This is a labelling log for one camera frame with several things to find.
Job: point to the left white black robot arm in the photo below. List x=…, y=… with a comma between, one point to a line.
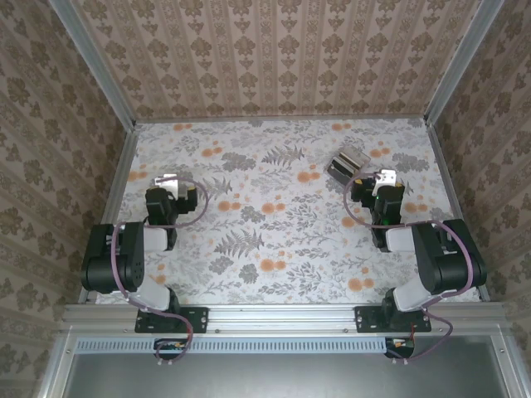
x=103, y=257

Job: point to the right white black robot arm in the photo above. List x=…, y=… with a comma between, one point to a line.
x=452, y=265

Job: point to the floral patterned table cover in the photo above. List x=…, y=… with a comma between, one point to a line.
x=269, y=286

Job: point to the grey metal panel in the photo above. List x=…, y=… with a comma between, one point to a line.
x=282, y=377

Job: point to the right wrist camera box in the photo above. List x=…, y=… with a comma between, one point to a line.
x=386, y=178

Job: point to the aluminium side rail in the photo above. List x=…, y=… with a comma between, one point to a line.
x=123, y=166
x=444, y=166

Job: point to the thin aluminium cross rail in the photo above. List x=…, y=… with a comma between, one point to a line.
x=282, y=120

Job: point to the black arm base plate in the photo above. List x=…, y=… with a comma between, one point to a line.
x=365, y=319
x=197, y=319

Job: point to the wide aluminium mounting rail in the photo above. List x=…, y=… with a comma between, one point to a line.
x=282, y=317

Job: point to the aluminium frame post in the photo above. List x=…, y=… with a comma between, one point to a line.
x=96, y=62
x=461, y=62

